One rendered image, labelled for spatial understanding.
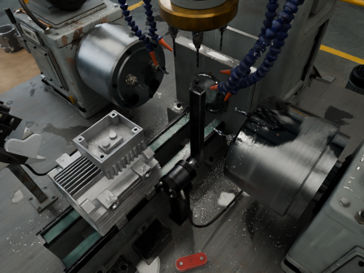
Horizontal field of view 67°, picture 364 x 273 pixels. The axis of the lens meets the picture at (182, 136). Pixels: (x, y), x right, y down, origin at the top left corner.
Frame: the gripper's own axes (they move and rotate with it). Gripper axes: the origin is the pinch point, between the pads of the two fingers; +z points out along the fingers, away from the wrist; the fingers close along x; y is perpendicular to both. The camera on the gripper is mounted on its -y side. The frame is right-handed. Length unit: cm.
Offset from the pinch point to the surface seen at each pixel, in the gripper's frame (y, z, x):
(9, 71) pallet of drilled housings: -12, 110, 212
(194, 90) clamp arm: 28.4, 6.9, -19.3
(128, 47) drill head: 33.6, 20.3, 15.1
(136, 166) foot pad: 8.2, 15.3, -12.7
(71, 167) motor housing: 0.8, 7.8, -3.5
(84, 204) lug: -2.8, 7.0, -12.4
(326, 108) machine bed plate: 63, 79, -34
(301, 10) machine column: 61, 22, -23
